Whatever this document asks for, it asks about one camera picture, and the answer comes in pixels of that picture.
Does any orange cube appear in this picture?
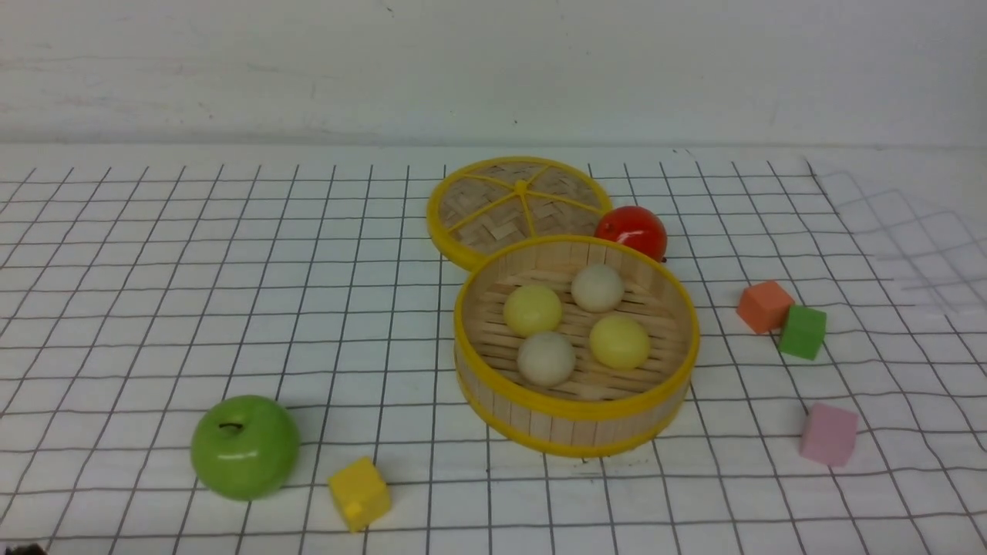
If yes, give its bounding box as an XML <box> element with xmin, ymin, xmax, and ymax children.
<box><xmin>736</xmin><ymin>281</ymin><xmax>794</xmax><ymax>335</ymax></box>

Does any red tomato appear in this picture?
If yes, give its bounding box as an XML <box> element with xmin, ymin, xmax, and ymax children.
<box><xmin>595</xmin><ymin>205</ymin><xmax>669</xmax><ymax>263</ymax></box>

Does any white grid tablecloth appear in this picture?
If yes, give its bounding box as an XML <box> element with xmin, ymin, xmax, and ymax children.
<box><xmin>2</xmin><ymin>147</ymin><xmax>985</xmax><ymax>554</ymax></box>

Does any green cube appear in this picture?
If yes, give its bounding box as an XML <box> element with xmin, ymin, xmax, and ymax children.
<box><xmin>776</xmin><ymin>304</ymin><xmax>827</xmax><ymax>361</ymax></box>

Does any white bun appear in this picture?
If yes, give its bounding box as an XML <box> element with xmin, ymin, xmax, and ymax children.
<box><xmin>516</xmin><ymin>331</ymin><xmax>577</xmax><ymax>388</ymax></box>
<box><xmin>570</xmin><ymin>264</ymin><xmax>626</xmax><ymax>313</ymax></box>

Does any pale yellow bun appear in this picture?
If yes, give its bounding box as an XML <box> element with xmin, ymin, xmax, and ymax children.
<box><xmin>589</xmin><ymin>314</ymin><xmax>651</xmax><ymax>370</ymax></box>
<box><xmin>503</xmin><ymin>284</ymin><xmax>563</xmax><ymax>338</ymax></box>

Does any pink cube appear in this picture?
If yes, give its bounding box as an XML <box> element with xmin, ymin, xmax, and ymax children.
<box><xmin>799</xmin><ymin>402</ymin><xmax>859</xmax><ymax>467</ymax></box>

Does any bamboo steamer tray yellow rim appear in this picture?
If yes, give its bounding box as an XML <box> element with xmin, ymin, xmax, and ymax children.
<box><xmin>453</xmin><ymin>235</ymin><xmax>700</xmax><ymax>458</ymax></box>

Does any green apple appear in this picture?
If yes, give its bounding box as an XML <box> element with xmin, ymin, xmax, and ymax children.
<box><xmin>190</xmin><ymin>395</ymin><xmax>301</xmax><ymax>502</ymax></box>

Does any woven bamboo steamer lid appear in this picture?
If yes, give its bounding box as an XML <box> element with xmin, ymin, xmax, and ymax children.
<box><xmin>426</xmin><ymin>156</ymin><xmax>613</xmax><ymax>271</ymax></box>

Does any yellow cube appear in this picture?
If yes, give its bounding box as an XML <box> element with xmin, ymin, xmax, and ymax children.
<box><xmin>328</xmin><ymin>457</ymin><xmax>392</xmax><ymax>533</ymax></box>

